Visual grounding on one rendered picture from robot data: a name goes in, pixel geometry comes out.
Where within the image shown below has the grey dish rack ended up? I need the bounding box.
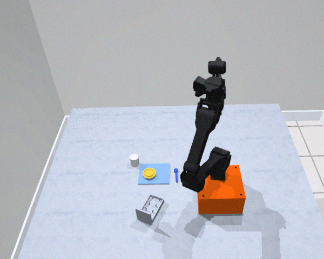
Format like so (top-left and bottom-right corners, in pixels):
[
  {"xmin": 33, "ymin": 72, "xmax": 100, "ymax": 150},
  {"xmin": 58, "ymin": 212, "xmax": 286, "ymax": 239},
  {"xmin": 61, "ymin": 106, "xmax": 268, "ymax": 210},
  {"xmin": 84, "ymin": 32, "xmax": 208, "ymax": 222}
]
[{"xmin": 135, "ymin": 194, "xmax": 164, "ymax": 224}]

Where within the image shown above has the yellow plate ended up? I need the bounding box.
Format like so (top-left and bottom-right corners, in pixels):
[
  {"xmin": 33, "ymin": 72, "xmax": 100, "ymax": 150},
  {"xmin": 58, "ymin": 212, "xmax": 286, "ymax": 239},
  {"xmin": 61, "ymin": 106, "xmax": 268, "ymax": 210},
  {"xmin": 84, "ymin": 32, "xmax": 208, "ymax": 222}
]
[{"xmin": 143, "ymin": 168, "xmax": 156, "ymax": 179}]

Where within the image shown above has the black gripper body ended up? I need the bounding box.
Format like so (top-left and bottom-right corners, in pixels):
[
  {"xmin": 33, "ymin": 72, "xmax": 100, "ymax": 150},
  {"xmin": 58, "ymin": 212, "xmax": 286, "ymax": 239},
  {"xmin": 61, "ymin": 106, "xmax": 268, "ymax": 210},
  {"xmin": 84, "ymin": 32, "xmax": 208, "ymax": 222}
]
[{"xmin": 208, "ymin": 61, "xmax": 226, "ymax": 99}]

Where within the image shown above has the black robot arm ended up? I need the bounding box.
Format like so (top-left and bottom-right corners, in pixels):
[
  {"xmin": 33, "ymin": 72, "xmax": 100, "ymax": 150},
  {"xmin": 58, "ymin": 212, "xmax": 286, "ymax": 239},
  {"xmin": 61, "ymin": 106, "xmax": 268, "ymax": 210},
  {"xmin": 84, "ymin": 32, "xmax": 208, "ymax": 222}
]
[{"xmin": 180, "ymin": 76, "xmax": 231, "ymax": 192}]

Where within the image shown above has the light blue square mat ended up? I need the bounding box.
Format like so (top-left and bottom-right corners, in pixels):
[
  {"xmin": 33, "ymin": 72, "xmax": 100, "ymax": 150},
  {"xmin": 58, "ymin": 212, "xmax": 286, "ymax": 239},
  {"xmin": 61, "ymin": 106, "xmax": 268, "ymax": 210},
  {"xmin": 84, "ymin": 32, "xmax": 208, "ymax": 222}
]
[{"xmin": 138, "ymin": 163, "xmax": 170, "ymax": 185}]

